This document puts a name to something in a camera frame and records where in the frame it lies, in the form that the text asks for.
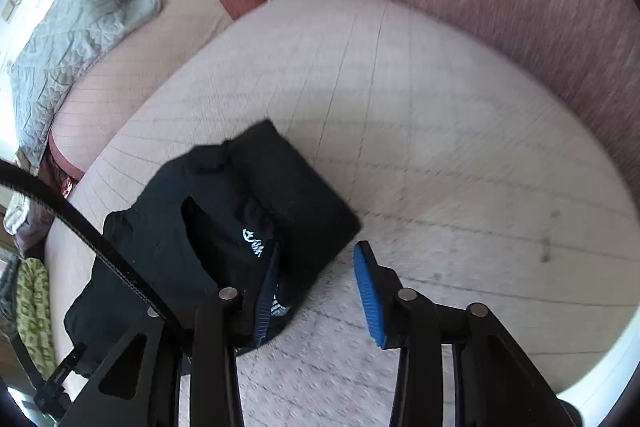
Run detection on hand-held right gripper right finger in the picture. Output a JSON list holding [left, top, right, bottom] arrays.
[[353, 241, 581, 427]]

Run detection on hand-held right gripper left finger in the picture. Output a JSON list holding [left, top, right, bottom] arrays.
[[59, 243, 282, 427]]

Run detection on black pants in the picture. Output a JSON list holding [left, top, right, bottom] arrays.
[[64, 119, 363, 379]]

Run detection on pink sofa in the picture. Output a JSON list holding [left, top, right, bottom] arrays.
[[42, 0, 640, 427]]

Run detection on green patterned cloth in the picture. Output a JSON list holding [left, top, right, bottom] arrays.
[[15, 257, 58, 380]]

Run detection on grey quilted blanket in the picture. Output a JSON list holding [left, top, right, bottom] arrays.
[[11, 0, 163, 170]]

